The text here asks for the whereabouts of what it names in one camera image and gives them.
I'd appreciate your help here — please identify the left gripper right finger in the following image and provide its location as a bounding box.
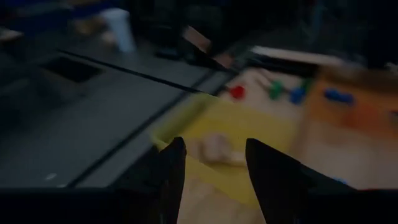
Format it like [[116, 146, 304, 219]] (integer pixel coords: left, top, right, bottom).
[[246, 138, 374, 224]]

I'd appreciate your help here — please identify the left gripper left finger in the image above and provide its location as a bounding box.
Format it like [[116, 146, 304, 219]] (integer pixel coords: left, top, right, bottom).
[[93, 136, 188, 224]]

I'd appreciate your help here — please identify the small blue block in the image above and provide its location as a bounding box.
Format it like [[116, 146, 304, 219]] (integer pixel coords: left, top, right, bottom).
[[323, 88, 355, 105], [289, 86, 307, 105]]

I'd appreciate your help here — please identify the wooden block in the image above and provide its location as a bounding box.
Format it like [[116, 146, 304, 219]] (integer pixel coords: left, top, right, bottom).
[[197, 133, 249, 167]]

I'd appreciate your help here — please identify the yellow plastic bin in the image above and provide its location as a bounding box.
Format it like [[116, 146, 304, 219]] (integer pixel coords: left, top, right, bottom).
[[150, 93, 299, 208]]

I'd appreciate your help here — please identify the bright green long block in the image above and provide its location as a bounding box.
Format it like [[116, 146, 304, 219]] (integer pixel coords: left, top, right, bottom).
[[267, 80, 285, 101]]

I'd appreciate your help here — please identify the small red block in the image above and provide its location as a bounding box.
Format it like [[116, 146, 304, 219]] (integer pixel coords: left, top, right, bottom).
[[229, 85, 247, 100]]

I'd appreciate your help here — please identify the orange plastic bin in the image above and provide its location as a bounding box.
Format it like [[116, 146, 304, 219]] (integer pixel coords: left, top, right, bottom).
[[306, 70, 398, 141]]

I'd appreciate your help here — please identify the white bucket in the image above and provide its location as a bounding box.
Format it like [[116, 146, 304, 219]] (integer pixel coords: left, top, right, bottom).
[[101, 7, 137, 54]]

